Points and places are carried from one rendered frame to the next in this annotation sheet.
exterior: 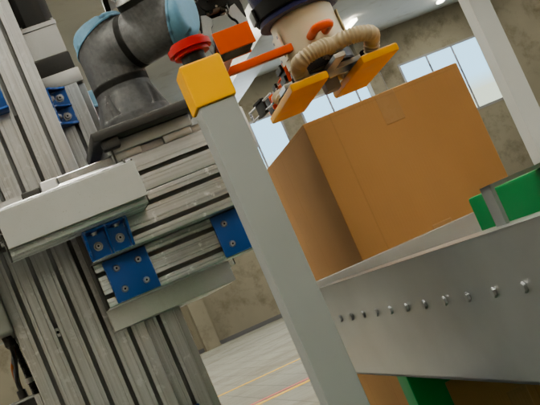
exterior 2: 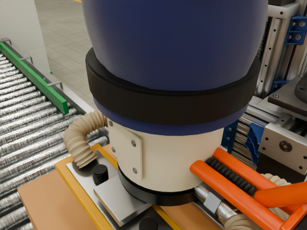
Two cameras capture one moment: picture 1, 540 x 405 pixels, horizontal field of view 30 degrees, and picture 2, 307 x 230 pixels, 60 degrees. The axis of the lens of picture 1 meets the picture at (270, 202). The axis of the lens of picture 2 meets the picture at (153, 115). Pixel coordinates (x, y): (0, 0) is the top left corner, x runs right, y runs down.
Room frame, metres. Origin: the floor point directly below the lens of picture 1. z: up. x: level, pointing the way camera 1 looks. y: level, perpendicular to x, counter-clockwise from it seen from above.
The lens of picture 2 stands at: (2.85, -0.45, 1.43)
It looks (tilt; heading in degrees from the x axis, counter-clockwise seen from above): 34 degrees down; 152
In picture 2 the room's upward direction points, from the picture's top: straight up
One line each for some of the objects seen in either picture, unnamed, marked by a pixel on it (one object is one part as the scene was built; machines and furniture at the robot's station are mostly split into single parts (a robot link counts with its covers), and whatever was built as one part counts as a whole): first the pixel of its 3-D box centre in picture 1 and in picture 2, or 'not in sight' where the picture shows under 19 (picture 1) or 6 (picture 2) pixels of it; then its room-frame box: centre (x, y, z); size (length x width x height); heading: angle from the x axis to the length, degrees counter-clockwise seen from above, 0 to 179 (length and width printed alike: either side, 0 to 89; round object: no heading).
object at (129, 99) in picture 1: (129, 105); not in sight; (2.01, 0.18, 1.09); 0.15 x 0.15 x 0.10
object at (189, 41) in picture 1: (191, 54); not in sight; (1.55, 0.02, 1.02); 0.07 x 0.07 x 0.04
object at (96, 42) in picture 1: (110, 51); not in sight; (2.01, 0.17, 1.20); 0.13 x 0.12 x 0.14; 67
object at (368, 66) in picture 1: (362, 67); (122, 204); (2.58, -0.36, 1.06); 0.34 x 0.10 x 0.05; 11
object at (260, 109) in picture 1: (263, 104); not in sight; (3.08, -0.10, 1.16); 0.31 x 0.03 x 0.05; 24
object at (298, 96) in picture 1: (295, 93); not in sight; (2.54, -0.17, 1.06); 0.34 x 0.10 x 0.05; 11
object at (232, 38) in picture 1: (231, 42); not in sight; (2.22, -0.07, 1.17); 0.09 x 0.08 x 0.05; 101
